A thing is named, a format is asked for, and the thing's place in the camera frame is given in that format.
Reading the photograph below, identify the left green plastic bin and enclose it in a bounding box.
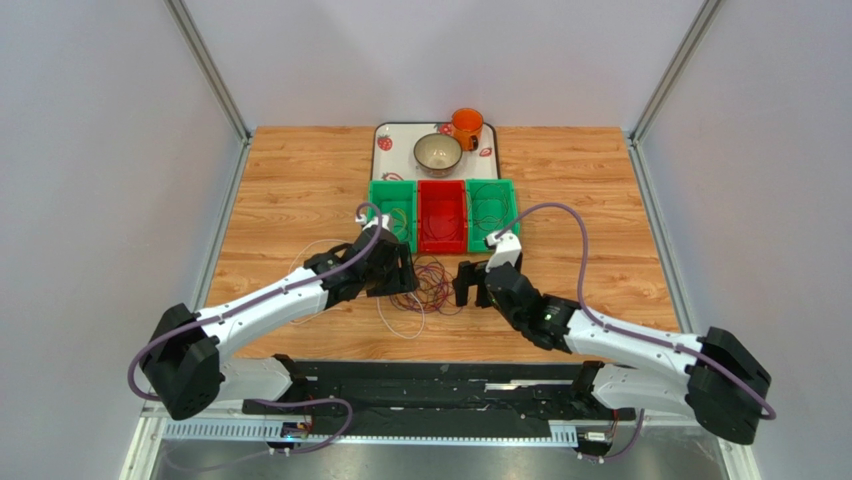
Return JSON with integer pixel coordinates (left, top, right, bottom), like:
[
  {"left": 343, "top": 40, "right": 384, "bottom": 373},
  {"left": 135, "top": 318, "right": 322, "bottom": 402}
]
[{"left": 368, "top": 180, "right": 418, "bottom": 253}]

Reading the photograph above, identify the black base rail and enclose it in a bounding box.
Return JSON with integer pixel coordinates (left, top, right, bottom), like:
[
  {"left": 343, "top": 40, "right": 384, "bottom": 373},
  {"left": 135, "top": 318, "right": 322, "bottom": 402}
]
[{"left": 282, "top": 360, "right": 637, "bottom": 438}]

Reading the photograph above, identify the green plastic bin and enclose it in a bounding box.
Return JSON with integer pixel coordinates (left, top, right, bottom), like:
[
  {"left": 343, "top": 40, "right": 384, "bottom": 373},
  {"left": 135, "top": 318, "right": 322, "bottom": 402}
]
[
  {"left": 368, "top": 180, "right": 418, "bottom": 253},
  {"left": 465, "top": 179, "right": 519, "bottom": 253}
]

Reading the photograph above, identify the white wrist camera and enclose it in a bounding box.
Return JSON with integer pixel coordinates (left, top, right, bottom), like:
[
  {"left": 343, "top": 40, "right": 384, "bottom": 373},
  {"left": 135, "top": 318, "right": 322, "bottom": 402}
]
[
  {"left": 485, "top": 230, "right": 522, "bottom": 272},
  {"left": 355, "top": 213, "right": 394, "bottom": 241}
]

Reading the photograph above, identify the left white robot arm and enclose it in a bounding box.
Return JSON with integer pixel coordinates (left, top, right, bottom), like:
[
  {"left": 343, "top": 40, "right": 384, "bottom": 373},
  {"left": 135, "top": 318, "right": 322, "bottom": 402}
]
[{"left": 130, "top": 232, "right": 418, "bottom": 420}]

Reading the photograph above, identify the red plastic bin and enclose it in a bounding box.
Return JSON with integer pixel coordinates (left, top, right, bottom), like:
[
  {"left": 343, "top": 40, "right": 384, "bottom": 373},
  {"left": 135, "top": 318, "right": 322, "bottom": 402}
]
[{"left": 417, "top": 180, "right": 468, "bottom": 254}]

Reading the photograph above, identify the beige ceramic bowl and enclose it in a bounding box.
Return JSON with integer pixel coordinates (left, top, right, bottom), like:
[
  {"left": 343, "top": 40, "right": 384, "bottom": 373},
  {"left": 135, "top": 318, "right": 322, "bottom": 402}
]
[{"left": 413, "top": 133, "right": 463, "bottom": 178}]

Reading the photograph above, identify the brown wire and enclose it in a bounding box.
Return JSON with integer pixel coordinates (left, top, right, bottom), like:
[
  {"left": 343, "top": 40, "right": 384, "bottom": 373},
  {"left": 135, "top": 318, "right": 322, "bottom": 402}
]
[{"left": 471, "top": 182, "right": 515, "bottom": 234}]

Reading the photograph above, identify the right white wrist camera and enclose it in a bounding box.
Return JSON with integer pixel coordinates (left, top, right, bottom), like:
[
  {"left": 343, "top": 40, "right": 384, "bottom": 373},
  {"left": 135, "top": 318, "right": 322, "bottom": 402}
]
[{"left": 485, "top": 230, "right": 522, "bottom": 272}]

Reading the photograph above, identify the white wire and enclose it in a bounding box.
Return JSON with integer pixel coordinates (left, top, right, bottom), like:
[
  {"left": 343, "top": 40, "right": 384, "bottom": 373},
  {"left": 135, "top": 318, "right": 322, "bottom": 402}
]
[{"left": 287, "top": 238, "right": 427, "bottom": 341}]

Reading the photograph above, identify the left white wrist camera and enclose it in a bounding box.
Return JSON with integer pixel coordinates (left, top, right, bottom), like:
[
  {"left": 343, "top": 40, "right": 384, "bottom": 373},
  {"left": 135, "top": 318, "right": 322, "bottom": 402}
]
[{"left": 355, "top": 213, "right": 394, "bottom": 241}]

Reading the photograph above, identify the yellow wire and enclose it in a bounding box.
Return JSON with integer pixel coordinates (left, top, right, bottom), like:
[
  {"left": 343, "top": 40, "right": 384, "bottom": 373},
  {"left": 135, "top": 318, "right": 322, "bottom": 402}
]
[{"left": 389, "top": 207, "right": 417, "bottom": 244}]

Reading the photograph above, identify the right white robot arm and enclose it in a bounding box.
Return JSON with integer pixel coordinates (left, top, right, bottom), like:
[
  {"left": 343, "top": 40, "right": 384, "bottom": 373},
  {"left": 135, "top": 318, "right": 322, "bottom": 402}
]
[{"left": 453, "top": 261, "right": 772, "bottom": 445}]

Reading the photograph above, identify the blue wire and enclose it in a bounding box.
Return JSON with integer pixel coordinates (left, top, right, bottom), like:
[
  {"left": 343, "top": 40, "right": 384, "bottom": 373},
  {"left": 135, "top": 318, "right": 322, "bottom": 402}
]
[{"left": 392, "top": 259, "right": 464, "bottom": 314}]

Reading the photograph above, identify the right green plastic bin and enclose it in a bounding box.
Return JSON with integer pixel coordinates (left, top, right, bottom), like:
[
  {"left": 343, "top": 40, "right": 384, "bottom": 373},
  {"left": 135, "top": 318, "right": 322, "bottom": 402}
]
[{"left": 465, "top": 179, "right": 519, "bottom": 253}]

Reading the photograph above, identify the orange mug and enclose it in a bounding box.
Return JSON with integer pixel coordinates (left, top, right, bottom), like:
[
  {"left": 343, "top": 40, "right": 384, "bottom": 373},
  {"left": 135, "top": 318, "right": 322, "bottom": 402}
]
[{"left": 450, "top": 108, "right": 484, "bottom": 152}]

